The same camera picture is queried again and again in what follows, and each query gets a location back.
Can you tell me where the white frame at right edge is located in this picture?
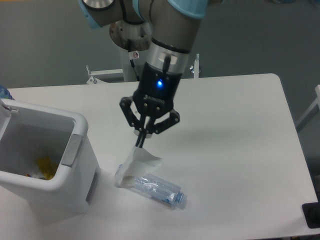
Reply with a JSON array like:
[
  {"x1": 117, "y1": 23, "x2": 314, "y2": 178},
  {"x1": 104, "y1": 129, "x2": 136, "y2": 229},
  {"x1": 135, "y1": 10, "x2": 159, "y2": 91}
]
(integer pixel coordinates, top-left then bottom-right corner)
[{"x1": 295, "y1": 84, "x2": 320, "y2": 133}]

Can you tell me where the white plastic wrapper bag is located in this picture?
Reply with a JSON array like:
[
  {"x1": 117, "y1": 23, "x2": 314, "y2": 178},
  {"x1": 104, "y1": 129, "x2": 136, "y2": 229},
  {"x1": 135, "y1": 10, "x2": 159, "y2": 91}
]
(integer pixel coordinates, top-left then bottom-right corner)
[{"x1": 113, "y1": 147, "x2": 163, "y2": 189}]

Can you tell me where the black device at table edge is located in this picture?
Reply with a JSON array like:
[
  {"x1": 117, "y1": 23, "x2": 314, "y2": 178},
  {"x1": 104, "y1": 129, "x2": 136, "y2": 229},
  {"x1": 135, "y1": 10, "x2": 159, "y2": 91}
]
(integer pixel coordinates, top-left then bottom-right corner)
[{"x1": 302, "y1": 202, "x2": 320, "y2": 229}]

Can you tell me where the blue patterned object left edge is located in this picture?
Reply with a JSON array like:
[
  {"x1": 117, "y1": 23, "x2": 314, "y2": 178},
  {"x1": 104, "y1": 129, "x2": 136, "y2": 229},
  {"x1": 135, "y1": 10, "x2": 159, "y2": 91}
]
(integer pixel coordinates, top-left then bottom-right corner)
[{"x1": 0, "y1": 85, "x2": 15, "y2": 100}]

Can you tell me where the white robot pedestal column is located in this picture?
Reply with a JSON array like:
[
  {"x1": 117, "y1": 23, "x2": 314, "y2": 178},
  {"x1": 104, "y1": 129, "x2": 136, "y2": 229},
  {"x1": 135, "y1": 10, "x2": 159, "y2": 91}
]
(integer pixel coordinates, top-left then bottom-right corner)
[{"x1": 109, "y1": 20, "x2": 153, "y2": 82}]

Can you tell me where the black cable on pedestal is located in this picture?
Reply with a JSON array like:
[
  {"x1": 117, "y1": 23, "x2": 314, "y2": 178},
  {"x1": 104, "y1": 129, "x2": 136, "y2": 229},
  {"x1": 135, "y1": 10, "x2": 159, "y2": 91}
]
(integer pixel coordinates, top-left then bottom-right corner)
[{"x1": 127, "y1": 38, "x2": 141, "y2": 82}]

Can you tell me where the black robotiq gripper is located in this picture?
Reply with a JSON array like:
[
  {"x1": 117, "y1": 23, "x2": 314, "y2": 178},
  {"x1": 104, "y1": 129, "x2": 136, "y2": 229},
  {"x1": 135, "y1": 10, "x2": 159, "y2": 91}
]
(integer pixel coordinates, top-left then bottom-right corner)
[{"x1": 119, "y1": 62, "x2": 182, "y2": 148}]

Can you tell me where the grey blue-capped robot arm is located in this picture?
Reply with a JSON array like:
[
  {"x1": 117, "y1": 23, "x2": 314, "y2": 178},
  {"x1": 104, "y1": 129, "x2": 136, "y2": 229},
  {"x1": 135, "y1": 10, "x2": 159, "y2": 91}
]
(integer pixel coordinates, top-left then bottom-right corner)
[{"x1": 79, "y1": 0, "x2": 217, "y2": 148}]

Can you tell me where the white pedestal base frame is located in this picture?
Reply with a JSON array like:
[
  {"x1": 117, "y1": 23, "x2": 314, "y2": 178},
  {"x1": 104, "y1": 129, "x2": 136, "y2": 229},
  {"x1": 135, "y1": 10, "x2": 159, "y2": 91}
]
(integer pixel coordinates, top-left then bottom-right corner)
[{"x1": 85, "y1": 53, "x2": 201, "y2": 85}]

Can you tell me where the clear crushed plastic bottle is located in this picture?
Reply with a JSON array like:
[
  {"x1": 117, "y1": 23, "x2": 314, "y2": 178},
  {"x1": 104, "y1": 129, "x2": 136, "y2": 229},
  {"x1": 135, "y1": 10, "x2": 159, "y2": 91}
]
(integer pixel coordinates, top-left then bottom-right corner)
[{"x1": 127, "y1": 173, "x2": 188, "y2": 209}]

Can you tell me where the yellow trash in bin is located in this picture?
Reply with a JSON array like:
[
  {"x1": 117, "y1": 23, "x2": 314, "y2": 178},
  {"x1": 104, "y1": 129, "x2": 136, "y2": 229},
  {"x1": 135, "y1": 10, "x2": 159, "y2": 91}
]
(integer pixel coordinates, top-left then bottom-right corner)
[{"x1": 24, "y1": 156, "x2": 59, "y2": 181}]

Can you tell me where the white plastic trash can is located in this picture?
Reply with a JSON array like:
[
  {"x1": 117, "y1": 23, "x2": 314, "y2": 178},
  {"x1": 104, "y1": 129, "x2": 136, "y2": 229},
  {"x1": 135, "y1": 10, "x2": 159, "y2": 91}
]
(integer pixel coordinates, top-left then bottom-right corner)
[{"x1": 0, "y1": 99, "x2": 100, "y2": 213}]

